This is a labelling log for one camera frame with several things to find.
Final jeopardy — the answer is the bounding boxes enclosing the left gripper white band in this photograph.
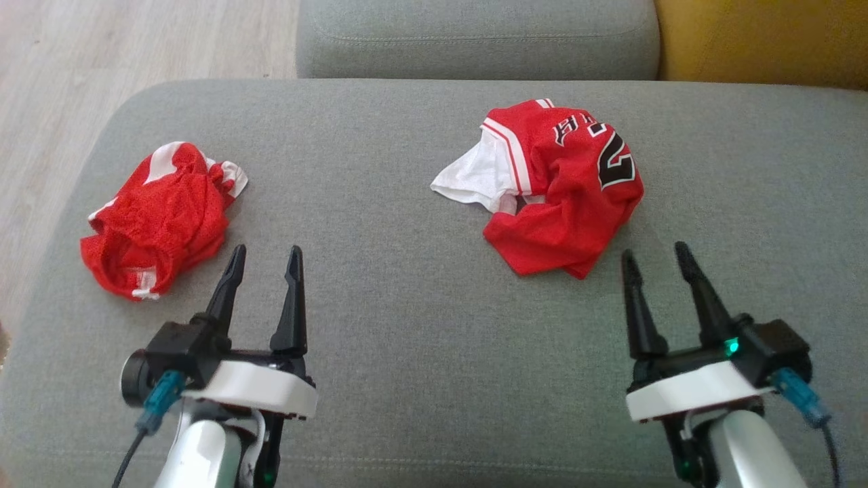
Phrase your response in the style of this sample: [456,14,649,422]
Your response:
[182,244,318,487]

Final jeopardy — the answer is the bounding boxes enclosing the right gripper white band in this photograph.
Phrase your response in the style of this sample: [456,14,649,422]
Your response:
[620,241,775,486]

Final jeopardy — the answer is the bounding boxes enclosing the red mesh shorts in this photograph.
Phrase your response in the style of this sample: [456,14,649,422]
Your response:
[80,141,249,301]

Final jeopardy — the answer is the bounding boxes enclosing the red and white basketball jersey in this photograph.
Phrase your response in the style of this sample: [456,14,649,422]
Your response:
[431,99,645,280]

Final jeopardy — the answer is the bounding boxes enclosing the yellow sofa cushion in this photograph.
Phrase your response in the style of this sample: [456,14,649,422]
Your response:
[654,0,868,90]

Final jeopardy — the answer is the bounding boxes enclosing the grey sofa back cushion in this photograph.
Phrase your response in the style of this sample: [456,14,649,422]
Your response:
[296,0,661,81]

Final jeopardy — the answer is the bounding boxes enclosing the left cable with teal connector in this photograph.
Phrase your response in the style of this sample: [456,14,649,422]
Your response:
[112,369,187,488]

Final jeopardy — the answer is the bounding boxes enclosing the cable with teal connector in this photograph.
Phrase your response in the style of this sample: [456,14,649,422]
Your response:
[112,369,187,488]
[772,368,843,488]

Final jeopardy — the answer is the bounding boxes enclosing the right cable with teal connector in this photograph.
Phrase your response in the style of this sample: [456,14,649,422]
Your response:
[772,368,843,488]

